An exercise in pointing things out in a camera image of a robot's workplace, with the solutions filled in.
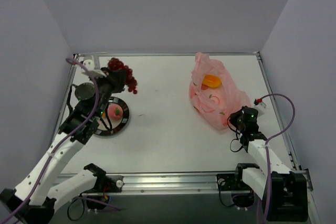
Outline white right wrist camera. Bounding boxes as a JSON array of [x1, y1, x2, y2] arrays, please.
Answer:
[[254, 99, 267, 117]]

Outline pink fake peach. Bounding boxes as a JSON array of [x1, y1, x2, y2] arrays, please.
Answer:
[[107, 103, 123, 120]]

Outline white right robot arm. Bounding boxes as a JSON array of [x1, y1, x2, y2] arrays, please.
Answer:
[[228, 106, 309, 222]]

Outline aluminium front rail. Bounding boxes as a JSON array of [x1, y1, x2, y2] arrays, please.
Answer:
[[55, 169, 314, 197]]

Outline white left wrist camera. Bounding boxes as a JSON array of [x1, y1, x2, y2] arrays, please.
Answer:
[[81, 56, 105, 77]]

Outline orange fake fruit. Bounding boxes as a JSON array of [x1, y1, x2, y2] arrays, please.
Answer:
[[201, 74, 222, 89]]

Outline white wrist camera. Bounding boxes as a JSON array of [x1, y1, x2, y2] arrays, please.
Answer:
[[81, 56, 105, 77], [254, 99, 267, 117]]

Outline dark red fake grapes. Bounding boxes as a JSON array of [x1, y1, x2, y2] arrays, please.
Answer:
[[108, 58, 138, 94]]

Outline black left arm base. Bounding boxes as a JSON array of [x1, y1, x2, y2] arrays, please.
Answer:
[[83, 175, 124, 212]]

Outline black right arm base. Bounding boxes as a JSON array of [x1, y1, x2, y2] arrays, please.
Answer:
[[216, 163, 261, 211]]

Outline black rimmed round plate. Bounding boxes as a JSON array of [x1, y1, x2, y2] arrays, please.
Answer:
[[94, 97, 130, 137]]

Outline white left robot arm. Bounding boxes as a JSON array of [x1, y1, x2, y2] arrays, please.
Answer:
[[1, 68, 127, 223]]

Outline pink plastic bag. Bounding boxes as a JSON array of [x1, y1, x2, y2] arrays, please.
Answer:
[[189, 52, 251, 130]]

